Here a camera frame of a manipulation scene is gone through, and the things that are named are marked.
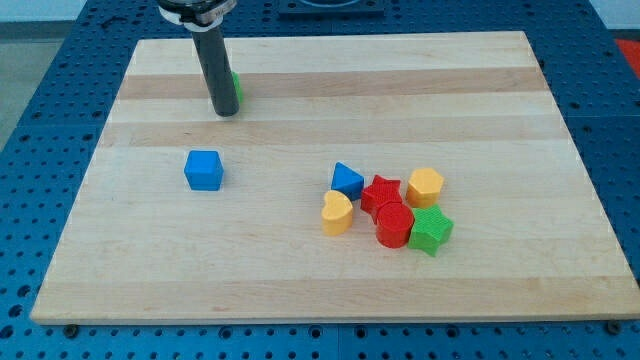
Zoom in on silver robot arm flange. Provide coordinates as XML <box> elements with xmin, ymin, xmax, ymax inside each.
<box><xmin>156</xmin><ymin>0</ymin><xmax>238</xmax><ymax>32</ymax></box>

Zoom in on blue cube block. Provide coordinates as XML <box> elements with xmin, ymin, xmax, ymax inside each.
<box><xmin>183</xmin><ymin>150</ymin><xmax>224</xmax><ymax>191</ymax></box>

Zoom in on green circle block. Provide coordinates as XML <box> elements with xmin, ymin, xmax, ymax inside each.
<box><xmin>232</xmin><ymin>71</ymin><xmax>244</xmax><ymax>106</ymax></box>

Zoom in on blue triangle block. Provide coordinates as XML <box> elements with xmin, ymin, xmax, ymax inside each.
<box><xmin>330</xmin><ymin>162</ymin><xmax>364</xmax><ymax>201</ymax></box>

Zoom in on yellow heart block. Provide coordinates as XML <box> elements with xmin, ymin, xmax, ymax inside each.
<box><xmin>321</xmin><ymin>190</ymin><xmax>354</xmax><ymax>236</ymax></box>

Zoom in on red star block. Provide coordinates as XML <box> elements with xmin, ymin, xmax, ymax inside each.
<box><xmin>360</xmin><ymin>175</ymin><xmax>402</xmax><ymax>224</ymax></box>

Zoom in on wooden board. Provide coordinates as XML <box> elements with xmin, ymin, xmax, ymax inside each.
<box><xmin>31</xmin><ymin>31</ymin><xmax>639</xmax><ymax>325</ymax></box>

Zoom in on red cylinder block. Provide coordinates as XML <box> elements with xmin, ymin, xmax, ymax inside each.
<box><xmin>376</xmin><ymin>203</ymin><xmax>414</xmax><ymax>249</ymax></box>

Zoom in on yellow hexagon block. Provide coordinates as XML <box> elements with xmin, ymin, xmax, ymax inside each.
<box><xmin>406</xmin><ymin>168</ymin><xmax>444</xmax><ymax>208</ymax></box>

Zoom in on green star block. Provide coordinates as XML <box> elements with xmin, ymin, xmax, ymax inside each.
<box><xmin>407</xmin><ymin>204</ymin><xmax>454</xmax><ymax>257</ymax></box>

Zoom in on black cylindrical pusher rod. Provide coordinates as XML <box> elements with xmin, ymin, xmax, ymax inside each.
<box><xmin>192</xmin><ymin>27</ymin><xmax>239</xmax><ymax>117</ymax></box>

